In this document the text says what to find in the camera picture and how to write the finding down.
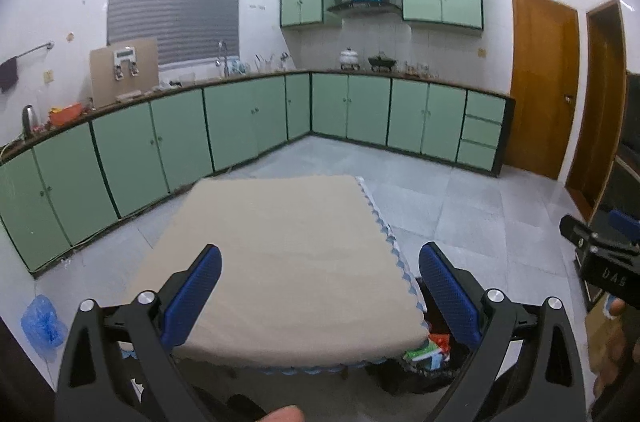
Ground white green printed bag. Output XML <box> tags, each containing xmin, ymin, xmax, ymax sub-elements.
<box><xmin>404</xmin><ymin>346</ymin><xmax>449</xmax><ymax>364</ymax></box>

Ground green lower kitchen cabinets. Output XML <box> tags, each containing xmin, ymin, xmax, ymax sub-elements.
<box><xmin>0</xmin><ymin>69</ymin><xmax>516</xmax><ymax>279</ymax></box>

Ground white bracket on board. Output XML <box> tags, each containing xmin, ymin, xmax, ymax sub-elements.
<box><xmin>112</xmin><ymin>47</ymin><xmax>140</xmax><ymax>80</ymax></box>

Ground metal towel rail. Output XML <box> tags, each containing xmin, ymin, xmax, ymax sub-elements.
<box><xmin>0</xmin><ymin>41</ymin><xmax>55</xmax><ymax>64</ymax></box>

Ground black wok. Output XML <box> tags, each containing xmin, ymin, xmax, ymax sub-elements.
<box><xmin>368</xmin><ymin>52</ymin><xmax>399</xmax><ymax>74</ymax></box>

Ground blue plastic bag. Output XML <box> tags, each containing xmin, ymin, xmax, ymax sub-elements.
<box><xmin>20</xmin><ymin>295</ymin><xmax>69</xmax><ymax>361</ymax></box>

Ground glass jars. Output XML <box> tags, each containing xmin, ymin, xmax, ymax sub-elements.
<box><xmin>402</xmin><ymin>61</ymin><xmax>439</xmax><ymax>78</ymax></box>

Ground dark towel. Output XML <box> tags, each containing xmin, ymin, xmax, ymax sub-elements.
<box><xmin>0</xmin><ymin>57</ymin><xmax>20</xmax><ymax>94</ymax></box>

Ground person's left hand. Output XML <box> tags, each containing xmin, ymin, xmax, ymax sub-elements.
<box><xmin>259</xmin><ymin>406</ymin><xmax>304</xmax><ymax>422</ymax></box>

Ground chrome faucet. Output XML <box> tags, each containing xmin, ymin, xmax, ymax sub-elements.
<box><xmin>215</xmin><ymin>40</ymin><xmax>230</xmax><ymax>78</ymax></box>

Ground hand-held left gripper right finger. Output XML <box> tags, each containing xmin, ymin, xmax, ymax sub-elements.
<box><xmin>418</xmin><ymin>241</ymin><xmax>588</xmax><ymax>422</ymax></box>

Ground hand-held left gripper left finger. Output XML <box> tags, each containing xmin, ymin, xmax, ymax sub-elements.
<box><xmin>55</xmin><ymin>243</ymin><xmax>223</xmax><ymax>422</ymax></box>

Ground black bin with liner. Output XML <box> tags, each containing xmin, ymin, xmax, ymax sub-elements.
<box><xmin>369</xmin><ymin>331</ymin><xmax>462</xmax><ymax>396</ymax></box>

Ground grey window blind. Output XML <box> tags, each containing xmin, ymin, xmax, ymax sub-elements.
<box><xmin>106</xmin><ymin>0</ymin><xmax>242</xmax><ymax>68</ymax></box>

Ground wooden door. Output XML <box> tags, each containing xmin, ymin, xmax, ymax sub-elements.
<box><xmin>502</xmin><ymin>0</ymin><xmax>581</xmax><ymax>181</ymax></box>

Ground table with beige cloth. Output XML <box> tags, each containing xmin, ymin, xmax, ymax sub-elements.
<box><xmin>120</xmin><ymin>174</ymin><xmax>431</xmax><ymax>376</ymax></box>

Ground person's right hand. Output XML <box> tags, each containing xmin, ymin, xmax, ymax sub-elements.
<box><xmin>590</xmin><ymin>296</ymin><xmax>640</xmax><ymax>419</ymax></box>

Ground steel kettle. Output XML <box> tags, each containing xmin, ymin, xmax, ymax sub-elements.
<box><xmin>20</xmin><ymin>104</ymin><xmax>40</xmax><ymax>133</ymax></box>

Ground wooden door frame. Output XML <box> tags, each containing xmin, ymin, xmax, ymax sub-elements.
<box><xmin>564</xmin><ymin>0</ymin><xmax>629</xmax><ymax>224</ymax></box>

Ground orange plastic basket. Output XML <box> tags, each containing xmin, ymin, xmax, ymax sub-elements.
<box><xmin>48</xmin><ymin>103</ymin><xmax>84</xmax><ymax>127</ymax></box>

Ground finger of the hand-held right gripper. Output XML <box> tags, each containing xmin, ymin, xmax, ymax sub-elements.
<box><xmin>607</xmin><ymin>209</ymin><xmax>640</xmax><ymax>247</ymax></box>
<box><xmin>558</xmin><ymin>214</ymin><xmax>610</xmax><ymax>254</ymax></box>

